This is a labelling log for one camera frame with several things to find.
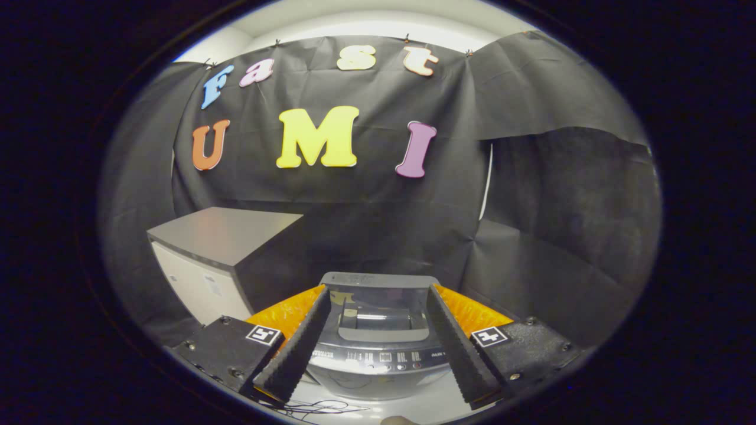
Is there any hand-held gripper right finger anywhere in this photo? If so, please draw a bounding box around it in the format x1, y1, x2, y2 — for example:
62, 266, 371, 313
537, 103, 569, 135
426, 283, 591, 411

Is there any grey cabinet with white door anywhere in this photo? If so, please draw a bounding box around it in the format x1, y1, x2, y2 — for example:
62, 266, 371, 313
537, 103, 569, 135
146, 207, 308, 328

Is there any dark washing machine lid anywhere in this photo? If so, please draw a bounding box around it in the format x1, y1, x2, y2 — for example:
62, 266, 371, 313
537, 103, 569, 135
319, 272, 444, 343

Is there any tangle of thin cables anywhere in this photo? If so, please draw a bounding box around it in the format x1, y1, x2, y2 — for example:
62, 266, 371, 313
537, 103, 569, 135
260, 398, 370, 423

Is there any dark grey washing machine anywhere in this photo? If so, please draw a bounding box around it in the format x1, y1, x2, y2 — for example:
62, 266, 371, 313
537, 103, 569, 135
304, 272, 467, 402

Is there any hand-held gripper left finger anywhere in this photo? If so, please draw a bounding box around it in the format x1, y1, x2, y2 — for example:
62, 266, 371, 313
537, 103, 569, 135
171, 285, 331, 405

